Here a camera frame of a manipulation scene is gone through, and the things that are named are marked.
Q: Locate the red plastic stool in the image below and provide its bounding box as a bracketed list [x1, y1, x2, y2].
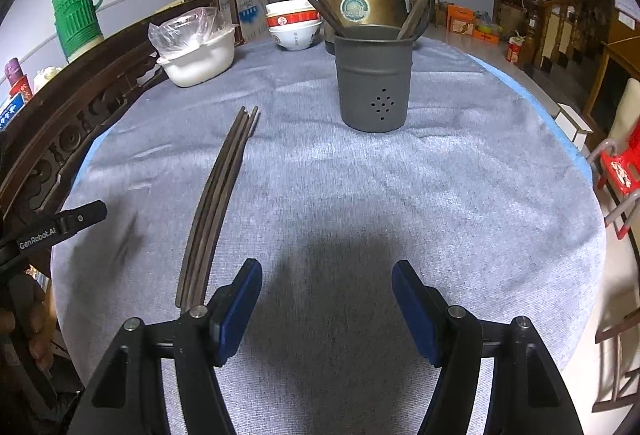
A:
[596, 124, 639, 196]

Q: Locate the purple bottle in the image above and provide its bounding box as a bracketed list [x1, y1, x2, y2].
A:
[4, 57, 24, 88]

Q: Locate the white plastic basin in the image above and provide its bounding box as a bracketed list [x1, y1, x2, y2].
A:
[156, 27, 235, 88]

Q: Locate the clear plastic bag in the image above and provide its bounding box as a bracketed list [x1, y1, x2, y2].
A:
[148, 6, 226, 59]

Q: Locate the white red bowl stack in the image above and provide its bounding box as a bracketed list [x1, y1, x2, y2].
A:
[266, 0, 322, 52]

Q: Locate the blue tissue box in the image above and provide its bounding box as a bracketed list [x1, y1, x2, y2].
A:
[0, 93, 25, 131]

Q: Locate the cream armchair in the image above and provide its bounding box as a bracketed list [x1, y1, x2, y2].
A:
[608, 78, 640, 152]

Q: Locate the grey perforated utensil holder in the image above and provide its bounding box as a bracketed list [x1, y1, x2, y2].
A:
[334, 25, 414, 133]

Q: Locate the person's left hand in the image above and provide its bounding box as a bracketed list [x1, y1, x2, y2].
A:
[1, 273, 53, 386]

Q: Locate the green thermos jug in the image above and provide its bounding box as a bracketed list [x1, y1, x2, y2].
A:
[51, 0, 104, 62]

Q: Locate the grey table cloth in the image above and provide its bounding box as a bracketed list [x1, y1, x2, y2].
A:
[52, 39, 606, 434]

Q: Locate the wooden stair railing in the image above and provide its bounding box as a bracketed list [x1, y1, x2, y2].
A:
[518, 0, 612, 73]

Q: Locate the small white stool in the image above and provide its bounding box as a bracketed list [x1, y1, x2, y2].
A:
[554, 103, 592, 151]

